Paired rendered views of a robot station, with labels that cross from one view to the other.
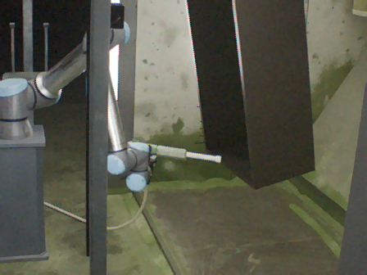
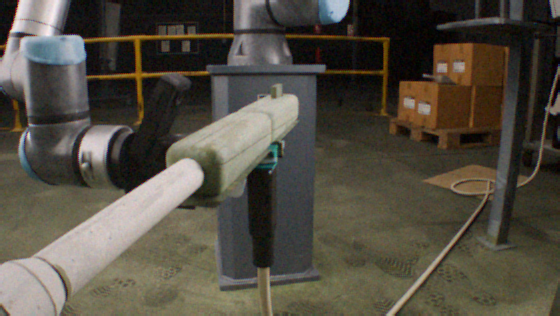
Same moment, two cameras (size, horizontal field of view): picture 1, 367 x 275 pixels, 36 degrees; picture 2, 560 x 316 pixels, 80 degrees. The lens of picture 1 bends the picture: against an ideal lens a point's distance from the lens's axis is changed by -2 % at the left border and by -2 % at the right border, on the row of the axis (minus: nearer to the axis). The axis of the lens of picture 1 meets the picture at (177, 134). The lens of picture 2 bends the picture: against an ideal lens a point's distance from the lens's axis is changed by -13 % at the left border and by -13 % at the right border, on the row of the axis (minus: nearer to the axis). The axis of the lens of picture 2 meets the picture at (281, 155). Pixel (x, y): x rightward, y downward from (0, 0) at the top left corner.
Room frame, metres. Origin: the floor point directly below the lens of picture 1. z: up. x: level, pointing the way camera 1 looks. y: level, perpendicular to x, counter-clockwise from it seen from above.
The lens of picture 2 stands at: (2.87, -0.31, 0.64)
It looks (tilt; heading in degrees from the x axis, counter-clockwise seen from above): 13 degrees down; 94
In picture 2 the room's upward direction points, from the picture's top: straight up
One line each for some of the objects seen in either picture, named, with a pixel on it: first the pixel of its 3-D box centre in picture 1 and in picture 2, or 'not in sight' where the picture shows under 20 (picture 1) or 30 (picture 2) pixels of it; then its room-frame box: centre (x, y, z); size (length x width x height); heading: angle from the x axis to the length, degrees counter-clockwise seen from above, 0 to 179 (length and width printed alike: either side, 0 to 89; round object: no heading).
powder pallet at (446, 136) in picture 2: not in sight; (463, 129); (4.37, 3.23, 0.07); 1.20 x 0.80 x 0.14; 23
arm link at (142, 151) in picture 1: (137, 156); (52, 77); (2.51, 0.18, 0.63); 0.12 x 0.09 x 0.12; 147
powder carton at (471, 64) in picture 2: not in sight; (476, 65); (4.39, 3.10, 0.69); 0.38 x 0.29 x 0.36; 18
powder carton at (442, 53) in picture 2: not in sight; (457, 64); (4.32, 3.38, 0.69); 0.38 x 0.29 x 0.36; 18
